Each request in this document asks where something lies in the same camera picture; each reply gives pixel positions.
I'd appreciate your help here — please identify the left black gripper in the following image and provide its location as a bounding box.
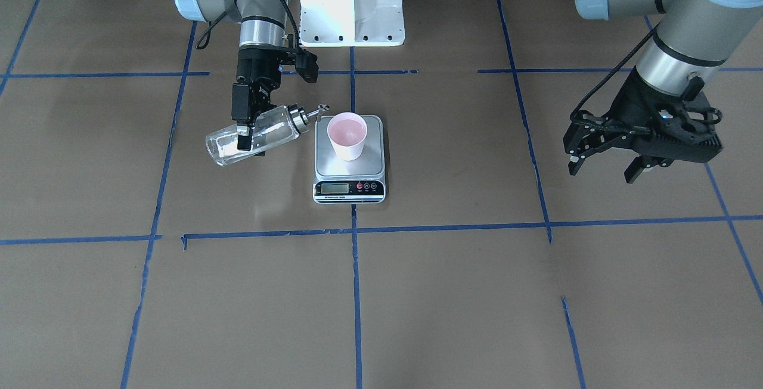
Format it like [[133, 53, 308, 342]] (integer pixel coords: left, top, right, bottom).
[[562, 70, 723, 183]]

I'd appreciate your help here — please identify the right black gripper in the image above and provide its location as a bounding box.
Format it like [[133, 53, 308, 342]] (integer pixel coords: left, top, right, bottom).
[[231, 45, 295, 152]]

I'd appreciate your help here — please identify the clear glass sauce bottle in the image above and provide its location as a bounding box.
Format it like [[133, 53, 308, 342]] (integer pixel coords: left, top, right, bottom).
[[205, 104, 330, 167]]

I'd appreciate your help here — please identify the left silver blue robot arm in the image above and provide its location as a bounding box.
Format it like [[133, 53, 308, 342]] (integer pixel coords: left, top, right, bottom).
[[562, 0, 762, 183]]

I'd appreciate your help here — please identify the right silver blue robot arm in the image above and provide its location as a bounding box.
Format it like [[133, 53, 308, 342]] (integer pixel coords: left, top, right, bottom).
[[174, 0, 293, 152]]

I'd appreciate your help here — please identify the silver digital kitchen scale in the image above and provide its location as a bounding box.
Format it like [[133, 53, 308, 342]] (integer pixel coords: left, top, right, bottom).
[[312, 115, 387, 204]]

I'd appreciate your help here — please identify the brown paper table cover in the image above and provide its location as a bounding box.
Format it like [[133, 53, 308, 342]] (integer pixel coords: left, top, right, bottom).
[[1, 0, 762, 388]]

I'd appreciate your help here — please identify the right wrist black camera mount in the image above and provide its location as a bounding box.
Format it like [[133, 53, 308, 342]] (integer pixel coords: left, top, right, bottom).
[[294, 49, 320, 84]]

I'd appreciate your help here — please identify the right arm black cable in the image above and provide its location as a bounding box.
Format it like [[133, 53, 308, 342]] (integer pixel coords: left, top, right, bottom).
[[194, 0, 302, 51]]

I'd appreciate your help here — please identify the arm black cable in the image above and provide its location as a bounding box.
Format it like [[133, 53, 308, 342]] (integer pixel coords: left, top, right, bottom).
[[570, 26, 659, 125], [194, 0, 302, 51]]

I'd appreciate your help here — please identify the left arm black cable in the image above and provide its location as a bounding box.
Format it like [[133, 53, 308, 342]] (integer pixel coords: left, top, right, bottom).
[[570, 26, 659, 125]]

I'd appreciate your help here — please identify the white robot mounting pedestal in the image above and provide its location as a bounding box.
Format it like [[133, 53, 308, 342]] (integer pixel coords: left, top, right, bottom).
[[299, 0, 406, 48]]

